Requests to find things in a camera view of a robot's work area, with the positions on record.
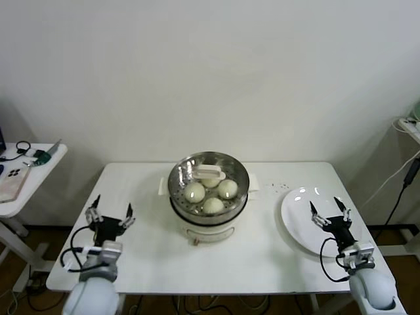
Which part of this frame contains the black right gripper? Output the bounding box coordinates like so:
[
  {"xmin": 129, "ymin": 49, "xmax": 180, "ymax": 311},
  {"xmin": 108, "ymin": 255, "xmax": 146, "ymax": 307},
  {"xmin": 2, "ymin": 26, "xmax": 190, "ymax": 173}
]
[{"xmin": 308, "ymin": 196, "xmax": 356, "ymax": 246}]

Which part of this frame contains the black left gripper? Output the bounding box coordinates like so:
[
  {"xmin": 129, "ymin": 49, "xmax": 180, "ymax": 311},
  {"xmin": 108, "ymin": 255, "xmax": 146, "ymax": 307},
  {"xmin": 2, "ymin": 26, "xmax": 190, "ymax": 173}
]
[{"xmin": 85, "ymin": 194, "xmax": 136, "ymax": 246}]

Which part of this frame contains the round glass pot lid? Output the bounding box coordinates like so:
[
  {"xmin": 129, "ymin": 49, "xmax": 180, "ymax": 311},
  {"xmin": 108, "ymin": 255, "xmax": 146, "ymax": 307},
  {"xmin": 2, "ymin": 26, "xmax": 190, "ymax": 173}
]
[{"xmin": 168, "ymin": 152, "xmax": 249, "ymax": 211}]

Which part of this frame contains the perforated steel steamer basket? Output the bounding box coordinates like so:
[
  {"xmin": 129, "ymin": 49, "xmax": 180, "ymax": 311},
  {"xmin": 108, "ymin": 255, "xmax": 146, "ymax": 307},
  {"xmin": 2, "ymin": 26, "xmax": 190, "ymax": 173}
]
[{"xmin": 167, "ymin": 151, "xmax": 250, "ymax": 227}]

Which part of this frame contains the large white plate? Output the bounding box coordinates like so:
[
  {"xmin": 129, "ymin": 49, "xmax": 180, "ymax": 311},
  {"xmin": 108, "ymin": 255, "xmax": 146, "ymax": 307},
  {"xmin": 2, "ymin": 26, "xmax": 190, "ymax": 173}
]
[{"xmin": 280, "ymin": 186, "xmax": 364, "ymax": 257}]

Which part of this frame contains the white side table with clutter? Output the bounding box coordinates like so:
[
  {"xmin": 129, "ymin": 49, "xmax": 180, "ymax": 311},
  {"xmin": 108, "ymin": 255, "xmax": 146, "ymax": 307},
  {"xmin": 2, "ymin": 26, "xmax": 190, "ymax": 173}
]
[{"xmin": 0, "ymin": 141, "xmax": 69, "ymax": 293}]

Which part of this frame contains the grey laptop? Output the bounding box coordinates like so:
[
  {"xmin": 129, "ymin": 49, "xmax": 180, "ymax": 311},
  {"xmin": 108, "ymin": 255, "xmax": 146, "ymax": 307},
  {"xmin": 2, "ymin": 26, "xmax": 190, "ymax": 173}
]
[{"xmin": 47, "ymin": 138, "xmax": 63, "ymax": 156}]

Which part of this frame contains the small green device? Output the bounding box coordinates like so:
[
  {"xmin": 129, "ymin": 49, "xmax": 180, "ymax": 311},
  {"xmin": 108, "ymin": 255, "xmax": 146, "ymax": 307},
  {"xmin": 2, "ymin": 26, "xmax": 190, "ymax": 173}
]
[{"xmin": 34, "ymin": 149, "xmax": 53, "ymax": 164}]

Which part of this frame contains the white electric cooker pot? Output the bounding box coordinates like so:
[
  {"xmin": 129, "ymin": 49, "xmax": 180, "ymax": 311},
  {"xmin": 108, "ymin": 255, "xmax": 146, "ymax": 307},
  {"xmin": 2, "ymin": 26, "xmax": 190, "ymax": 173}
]
[{"xmin": 158, "ymin": 175, "xmax": 262, "ymax": 246}]

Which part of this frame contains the beige phone in clear case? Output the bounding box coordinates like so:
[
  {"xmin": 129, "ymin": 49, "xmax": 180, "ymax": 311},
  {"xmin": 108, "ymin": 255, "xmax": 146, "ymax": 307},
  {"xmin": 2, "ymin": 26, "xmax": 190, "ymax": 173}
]
[{"xmin": 0, "ymin": 165, "xmax": 30, "ymax": 203}]

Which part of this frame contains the white power strip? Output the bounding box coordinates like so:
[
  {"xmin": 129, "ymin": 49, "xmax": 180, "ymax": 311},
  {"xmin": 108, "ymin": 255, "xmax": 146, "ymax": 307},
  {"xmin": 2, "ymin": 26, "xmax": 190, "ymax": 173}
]
[{"xmin": 398, "ymin": 117, "xmax": 420, "ymax": 133}]

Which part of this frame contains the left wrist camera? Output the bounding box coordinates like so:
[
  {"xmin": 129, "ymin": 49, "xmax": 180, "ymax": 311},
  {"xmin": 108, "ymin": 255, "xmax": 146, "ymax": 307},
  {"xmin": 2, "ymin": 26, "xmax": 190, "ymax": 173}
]
[{"xmin": 98, "ymin": 240, "xmax": 124, "ymax": 264}]

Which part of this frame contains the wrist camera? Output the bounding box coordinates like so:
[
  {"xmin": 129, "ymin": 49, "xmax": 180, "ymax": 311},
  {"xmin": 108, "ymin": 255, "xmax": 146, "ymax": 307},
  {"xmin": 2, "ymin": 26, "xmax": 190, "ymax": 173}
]
[
  {"xmin": 337, "ymin": 241, "xmax": 375, "ymax": 271},
  {"xmin": 98, "ymin": 240, "xmax": 124, "ymax": 264}
]

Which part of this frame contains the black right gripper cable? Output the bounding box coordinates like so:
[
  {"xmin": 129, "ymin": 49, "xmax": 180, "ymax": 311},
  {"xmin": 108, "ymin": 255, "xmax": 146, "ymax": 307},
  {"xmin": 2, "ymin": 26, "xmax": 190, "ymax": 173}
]
[{"xmin": 320, "ymin": 238, "xmax": 350, "ymax": 283}]

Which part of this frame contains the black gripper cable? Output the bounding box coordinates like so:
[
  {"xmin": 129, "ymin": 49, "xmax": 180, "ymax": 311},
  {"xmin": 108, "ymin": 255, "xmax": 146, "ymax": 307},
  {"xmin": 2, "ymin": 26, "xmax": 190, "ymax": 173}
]
[
  {"xmin": 320, "ymin": 238, "xmax": 350, "ymax": 283},
  {"xmin": 60, "ymin": 226, "xmax": 106, "ymax": 274}
]

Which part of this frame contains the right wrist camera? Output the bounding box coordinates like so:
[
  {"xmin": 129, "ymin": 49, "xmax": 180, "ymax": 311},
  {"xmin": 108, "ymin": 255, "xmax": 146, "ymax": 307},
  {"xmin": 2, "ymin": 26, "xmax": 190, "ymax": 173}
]
[{"xmin": 337, "ymin": 241, "xmax": 375, "ymax": 271}]

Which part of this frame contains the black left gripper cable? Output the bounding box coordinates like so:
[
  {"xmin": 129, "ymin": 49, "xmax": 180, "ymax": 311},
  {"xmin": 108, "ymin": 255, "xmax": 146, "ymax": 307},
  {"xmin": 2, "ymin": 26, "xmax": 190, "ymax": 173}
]
[{"xmin": 60, "ymin": 226, "xmax": 106, "ymax": 274}]

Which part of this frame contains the white power cable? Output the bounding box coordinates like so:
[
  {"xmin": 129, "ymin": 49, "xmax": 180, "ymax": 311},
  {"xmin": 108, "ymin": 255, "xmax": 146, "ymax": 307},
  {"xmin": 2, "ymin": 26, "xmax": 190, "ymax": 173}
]
[{"xmin": 362, "ymin": 116, "xmax": 418, "ymax": 208}]

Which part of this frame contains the thin black looped cable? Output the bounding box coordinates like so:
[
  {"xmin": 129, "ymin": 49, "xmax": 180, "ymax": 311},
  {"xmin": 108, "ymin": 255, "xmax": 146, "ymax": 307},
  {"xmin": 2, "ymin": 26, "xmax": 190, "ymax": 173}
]
[{"xmin": 0, "ymin": 140, "xmax": 33, "ymax": 162}]

